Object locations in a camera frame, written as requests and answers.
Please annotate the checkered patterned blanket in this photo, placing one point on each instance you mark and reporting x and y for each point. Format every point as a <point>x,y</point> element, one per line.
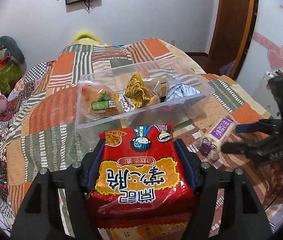
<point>17,106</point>

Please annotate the green cardboard box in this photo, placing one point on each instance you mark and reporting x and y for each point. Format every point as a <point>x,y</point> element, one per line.
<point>9,75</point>

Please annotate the wooden wardrobe with sliding door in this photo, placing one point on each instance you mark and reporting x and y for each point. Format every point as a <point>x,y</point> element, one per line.
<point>265,55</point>

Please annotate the purple label biscuit roll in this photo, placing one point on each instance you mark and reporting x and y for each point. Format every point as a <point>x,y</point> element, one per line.
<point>212,140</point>

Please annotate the blue white snack bag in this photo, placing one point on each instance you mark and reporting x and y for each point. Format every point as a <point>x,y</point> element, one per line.
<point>180,91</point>

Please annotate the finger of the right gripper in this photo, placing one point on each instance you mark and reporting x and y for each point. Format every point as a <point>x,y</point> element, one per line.
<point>266,126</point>
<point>260,153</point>

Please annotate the yellow bed footboard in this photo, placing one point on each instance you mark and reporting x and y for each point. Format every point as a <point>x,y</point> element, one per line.
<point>86,38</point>

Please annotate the orange pastry clear pack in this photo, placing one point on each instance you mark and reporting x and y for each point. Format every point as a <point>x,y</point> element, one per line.
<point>96,100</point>

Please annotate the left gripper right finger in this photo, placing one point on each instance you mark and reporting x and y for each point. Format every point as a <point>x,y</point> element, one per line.
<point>243,216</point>

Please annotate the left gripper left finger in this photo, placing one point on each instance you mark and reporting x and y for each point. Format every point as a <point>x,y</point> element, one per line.
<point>39,215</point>

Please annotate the patchwork striped quilt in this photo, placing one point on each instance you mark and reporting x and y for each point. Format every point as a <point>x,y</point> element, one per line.
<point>47,137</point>

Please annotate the brown biscuit roll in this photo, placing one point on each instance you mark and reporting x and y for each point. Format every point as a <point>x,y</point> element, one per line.
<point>159,86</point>

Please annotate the wall power outlet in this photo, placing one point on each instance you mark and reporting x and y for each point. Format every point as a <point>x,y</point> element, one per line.
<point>172,41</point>

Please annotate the brown wooden door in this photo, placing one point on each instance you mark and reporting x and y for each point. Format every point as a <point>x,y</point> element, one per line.
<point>234,27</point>

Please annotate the clear plastic storage bin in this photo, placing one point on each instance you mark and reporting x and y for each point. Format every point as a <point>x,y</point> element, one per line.
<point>175,111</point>

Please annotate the grey green pillow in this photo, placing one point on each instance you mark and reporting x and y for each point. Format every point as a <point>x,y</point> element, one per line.
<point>10,45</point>

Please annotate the red noodle snack bag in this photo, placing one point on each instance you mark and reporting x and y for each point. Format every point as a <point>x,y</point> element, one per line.
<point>140,179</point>

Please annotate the yellow snack bag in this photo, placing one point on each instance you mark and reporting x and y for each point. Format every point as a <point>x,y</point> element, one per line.
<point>138,94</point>

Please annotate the beige cracker block pack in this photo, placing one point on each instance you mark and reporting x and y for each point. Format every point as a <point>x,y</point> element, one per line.
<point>148,231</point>

